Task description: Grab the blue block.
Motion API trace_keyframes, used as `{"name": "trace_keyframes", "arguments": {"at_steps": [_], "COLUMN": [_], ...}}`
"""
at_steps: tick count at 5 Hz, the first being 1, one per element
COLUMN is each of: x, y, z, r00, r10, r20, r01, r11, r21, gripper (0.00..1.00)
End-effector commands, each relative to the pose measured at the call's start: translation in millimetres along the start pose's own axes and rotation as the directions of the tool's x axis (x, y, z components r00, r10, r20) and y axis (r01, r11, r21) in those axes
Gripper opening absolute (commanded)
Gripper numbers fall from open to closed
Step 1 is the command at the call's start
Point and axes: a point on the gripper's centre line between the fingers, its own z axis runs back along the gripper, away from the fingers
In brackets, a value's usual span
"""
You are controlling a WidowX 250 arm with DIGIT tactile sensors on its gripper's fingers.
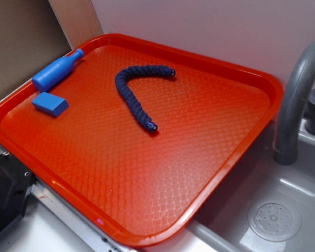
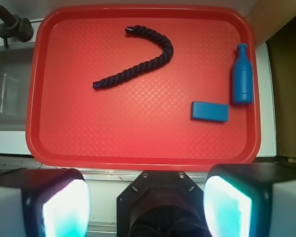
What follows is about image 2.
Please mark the red plastic tray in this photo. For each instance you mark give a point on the red plastic tray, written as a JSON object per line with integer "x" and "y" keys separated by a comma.
{"x": 112, "y": 86}

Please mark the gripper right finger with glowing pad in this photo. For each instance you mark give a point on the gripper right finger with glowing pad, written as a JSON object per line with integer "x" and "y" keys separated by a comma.
{"x": 251, "y": 200}

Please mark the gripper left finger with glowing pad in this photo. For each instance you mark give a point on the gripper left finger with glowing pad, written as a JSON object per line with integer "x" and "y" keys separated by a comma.
{"x": 43, "y": 203}

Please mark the blue plastic bottle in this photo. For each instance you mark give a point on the blue plastic bottle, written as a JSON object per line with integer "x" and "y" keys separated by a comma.
{"x": 242, "y": 78}

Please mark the dark metal faucet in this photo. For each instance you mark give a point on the dark metal faucet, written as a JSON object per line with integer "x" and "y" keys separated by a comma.
{"x": 13, "y": 26}

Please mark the black octagonal mount plate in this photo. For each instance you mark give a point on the black octagonal mount plate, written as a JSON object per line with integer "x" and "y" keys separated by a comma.
{"x": 161, "y": 204}

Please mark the white sink basin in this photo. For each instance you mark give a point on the white sink basin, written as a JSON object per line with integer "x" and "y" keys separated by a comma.
{"x": 15, "y": 74}

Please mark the blue rectangular block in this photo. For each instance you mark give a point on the blue rectangular block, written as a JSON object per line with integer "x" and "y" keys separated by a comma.
{"x": 209, "y": 111}

